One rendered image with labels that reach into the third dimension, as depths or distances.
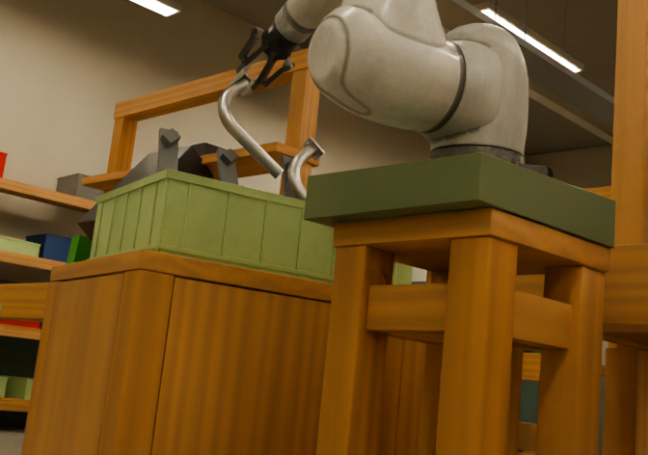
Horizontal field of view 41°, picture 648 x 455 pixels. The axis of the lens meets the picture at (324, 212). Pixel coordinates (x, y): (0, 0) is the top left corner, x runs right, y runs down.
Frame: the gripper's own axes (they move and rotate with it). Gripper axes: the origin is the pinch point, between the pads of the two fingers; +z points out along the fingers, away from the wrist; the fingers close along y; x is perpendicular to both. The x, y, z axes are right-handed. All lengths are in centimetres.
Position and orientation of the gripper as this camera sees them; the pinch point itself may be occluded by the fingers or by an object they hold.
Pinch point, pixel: (245, 80)
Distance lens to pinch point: 218.5
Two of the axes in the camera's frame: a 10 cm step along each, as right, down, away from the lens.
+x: -4.9, 4.7, -7.4
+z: -5.6, 4.8, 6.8
